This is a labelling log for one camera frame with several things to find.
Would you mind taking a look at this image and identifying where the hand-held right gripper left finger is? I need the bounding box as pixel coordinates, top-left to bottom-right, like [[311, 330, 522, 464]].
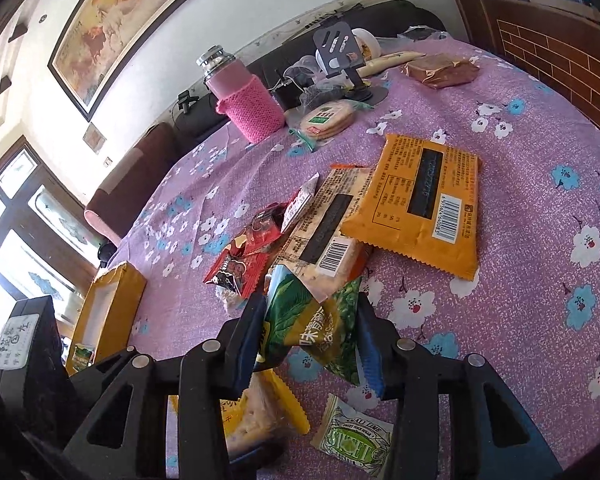
[[62, 292, 270, 480]]

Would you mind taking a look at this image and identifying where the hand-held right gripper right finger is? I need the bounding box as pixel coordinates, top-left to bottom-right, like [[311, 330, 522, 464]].
[[355, 292, 563, 480]]

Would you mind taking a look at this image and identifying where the green pea snack packet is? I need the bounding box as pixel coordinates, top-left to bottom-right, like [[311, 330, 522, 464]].
[[260, 265, 366, 386], [71, 342, 97, 367]]

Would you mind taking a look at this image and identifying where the yellow cracker packet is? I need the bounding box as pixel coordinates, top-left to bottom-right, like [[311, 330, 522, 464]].
[[169, 367, 312, 456]]

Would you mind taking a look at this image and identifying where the red dark-centre candy packet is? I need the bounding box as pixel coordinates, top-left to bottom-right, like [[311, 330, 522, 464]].
[[202, 250, 276, 298]]

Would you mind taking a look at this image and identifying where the green white small packet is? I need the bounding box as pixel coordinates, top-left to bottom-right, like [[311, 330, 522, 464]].
[[310, 392, 396, 468]]

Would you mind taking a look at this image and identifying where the red gold-swirl snack packet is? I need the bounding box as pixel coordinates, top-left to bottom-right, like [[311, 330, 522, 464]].
[[230, 202, 291, 261]]

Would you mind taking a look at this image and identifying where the yellow cardboard tray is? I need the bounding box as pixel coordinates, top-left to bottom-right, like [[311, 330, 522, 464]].
[[64, 262, 147, 376]]

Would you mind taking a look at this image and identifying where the clear beige cracker packet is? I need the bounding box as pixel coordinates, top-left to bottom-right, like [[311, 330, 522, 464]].
[[275, 162, 376, 306]]

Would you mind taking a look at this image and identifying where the white red-print snack packet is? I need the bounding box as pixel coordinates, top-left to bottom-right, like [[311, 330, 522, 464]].
[[280, 172, 321, 233]]

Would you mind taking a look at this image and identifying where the gold foil snack packet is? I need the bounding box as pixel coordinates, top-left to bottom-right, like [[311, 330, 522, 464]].
[[339, 133, 482, 282]]

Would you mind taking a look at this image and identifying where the wooden glass door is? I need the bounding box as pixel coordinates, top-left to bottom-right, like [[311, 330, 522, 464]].
[[0, 135, 106, 331]]

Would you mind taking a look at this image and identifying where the purple floral tablecloth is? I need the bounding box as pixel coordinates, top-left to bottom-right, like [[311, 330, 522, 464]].
[[100, 37, 600, 480]]

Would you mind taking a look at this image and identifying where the maroon armchair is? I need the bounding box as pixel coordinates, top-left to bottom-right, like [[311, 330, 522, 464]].
[[84, 121, 183, 248]]

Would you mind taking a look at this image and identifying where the round crackers green-label packet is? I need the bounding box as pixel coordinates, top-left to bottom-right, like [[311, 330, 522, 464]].
[[287, 99, 376, 153]]

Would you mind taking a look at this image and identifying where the pink thermos with knitted sleeve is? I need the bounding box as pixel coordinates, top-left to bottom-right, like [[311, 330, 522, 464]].
[[196, 45, 287, 143]]

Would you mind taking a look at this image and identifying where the black leather sofa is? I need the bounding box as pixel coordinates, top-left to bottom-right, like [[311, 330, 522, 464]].
[[172, 0, 448, 138]]

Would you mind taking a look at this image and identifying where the brown wrapped packet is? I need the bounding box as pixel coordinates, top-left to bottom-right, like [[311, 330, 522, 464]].
[[400, 54, 481, 90]]

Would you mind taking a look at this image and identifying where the cream banana-shaped item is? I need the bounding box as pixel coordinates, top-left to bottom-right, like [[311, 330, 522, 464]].
[[361, 51, 427, 78]]

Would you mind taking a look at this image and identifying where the grey phone stand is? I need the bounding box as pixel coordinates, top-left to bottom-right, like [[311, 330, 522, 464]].
[[312, 25, 391, 106]]

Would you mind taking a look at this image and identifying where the white jar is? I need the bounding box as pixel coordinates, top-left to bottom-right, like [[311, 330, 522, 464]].
[[351, 27, 383, 61]]

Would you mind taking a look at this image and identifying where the clear plastic bag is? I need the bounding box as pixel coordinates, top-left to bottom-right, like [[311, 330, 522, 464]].
[[397, 25, 451, 43]]

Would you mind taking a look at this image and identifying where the wooden television cabinet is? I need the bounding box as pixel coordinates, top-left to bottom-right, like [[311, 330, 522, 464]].
[[437, 0, 600, 161]]

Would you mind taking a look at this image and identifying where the black charger with cable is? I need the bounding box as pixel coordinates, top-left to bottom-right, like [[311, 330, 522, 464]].
[[272, 72, 316, 111]]

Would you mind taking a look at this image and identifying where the small wall plaque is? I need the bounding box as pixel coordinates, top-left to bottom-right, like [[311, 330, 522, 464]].
[[82, 122, 106, 151]]

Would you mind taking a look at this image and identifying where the framed wall painting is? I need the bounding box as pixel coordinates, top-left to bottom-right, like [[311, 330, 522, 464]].
[[47, 0, 231, 122]]

